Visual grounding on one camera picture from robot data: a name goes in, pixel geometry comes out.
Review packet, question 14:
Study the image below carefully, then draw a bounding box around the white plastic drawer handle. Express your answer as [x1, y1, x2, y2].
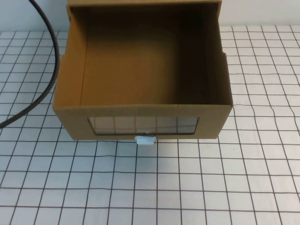
[135, 134, 156, 146]

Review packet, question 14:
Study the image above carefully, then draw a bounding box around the brown cardboard drawer with window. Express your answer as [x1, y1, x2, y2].
[52, 5, 234, 142]

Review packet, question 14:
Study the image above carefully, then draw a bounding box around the brown cardboard box shell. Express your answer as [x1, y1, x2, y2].
[66, 0, 223, 10]

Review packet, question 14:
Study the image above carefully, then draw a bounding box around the white grid-pattern tablecloth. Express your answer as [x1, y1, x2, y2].
[0, 24, 300, 225]

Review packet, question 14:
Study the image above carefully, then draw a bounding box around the thick black cable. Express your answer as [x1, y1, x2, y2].
[0, 0, 62, 129]

